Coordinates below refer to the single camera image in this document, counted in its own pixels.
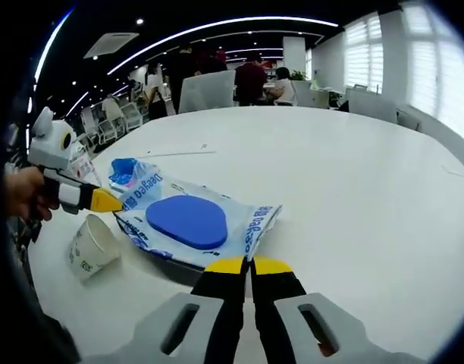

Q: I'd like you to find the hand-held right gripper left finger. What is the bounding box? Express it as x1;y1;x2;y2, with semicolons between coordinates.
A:
82;256;252;364

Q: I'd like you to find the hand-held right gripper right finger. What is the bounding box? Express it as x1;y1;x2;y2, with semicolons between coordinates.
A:
250;256;427;364

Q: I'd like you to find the clear plastic bottle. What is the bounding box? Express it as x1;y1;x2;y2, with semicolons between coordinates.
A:
70;145;101;187

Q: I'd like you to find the blue tissue packet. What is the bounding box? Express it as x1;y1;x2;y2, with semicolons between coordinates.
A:
108;156;165;195

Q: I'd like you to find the white paper cup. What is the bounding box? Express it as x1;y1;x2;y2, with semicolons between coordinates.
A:
67;213;122;282

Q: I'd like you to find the wet wipes pack blue lid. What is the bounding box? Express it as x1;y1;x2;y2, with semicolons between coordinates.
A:
113;177;285;267

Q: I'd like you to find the person's left hand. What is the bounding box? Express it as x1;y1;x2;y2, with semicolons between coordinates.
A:
3;165;61;222

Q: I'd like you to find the ceiling air conditioner vent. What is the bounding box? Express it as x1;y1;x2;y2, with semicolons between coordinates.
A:
83;31;141;61

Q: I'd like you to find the white table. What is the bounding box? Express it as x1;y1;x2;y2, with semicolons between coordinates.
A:
27;105;464;364

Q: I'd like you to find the white mesh office chair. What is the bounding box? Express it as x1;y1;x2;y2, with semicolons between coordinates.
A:
177;69;237;115

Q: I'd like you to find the curved ceiling light strip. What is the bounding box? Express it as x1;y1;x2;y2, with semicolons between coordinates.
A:
105;17;340;76

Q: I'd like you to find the narrow window with blinds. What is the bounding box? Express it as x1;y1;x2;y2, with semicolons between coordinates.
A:
343;14;385;91

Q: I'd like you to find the wide window with blinds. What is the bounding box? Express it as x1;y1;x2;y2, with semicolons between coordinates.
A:
400;2;464;134

